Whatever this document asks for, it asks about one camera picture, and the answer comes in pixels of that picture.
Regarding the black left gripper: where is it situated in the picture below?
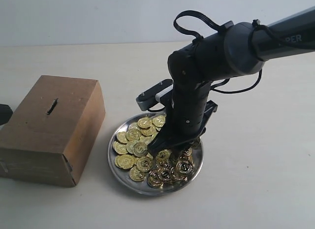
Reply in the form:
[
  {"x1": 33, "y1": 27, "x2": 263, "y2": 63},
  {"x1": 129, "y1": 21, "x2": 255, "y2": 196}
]
[{"x1": 0, "y1": 104, "x2": 12, "y2": 126}]

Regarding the gold coin left edge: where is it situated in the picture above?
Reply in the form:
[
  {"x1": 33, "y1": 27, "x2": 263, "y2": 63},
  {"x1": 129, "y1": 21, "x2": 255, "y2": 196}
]
[{"x1": 113, "y1": 141, "x2": 128, "y2": 155}]

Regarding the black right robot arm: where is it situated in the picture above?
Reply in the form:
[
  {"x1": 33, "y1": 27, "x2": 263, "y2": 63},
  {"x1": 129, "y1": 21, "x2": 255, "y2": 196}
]
[{"x1": 148, "y1": 7, "x2": 315, "y2": 156}]

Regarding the brown cardboard slotted box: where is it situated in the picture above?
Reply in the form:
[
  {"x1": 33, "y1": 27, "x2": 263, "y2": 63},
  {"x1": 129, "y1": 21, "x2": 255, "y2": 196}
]
[{"x1": 0, "y1": 75, "x2": 105, "y2": 188}]

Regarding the tarnished gold coin centre left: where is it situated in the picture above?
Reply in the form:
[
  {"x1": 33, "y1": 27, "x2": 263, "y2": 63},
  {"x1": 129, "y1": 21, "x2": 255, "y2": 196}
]
[{"x1": 133, "y1": 142, "x2": 148, "y2": 157}]

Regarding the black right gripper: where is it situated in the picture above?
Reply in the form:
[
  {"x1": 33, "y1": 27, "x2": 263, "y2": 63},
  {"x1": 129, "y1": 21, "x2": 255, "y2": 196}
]
[{"x1": 148, "y1": 77, "x2": 212, "y2": 159}]

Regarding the round silver metal plate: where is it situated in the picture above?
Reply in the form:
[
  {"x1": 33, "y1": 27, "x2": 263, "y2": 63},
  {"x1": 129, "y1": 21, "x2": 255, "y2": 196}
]
[{"x1": 107, "y1": 112, "x2": 203, "y2": 196}]

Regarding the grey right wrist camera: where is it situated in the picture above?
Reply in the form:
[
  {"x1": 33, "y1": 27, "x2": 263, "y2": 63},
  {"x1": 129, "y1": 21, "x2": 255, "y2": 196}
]
[{"x1": 136, "y1": 79, "x2": 173, "y2": 111}]

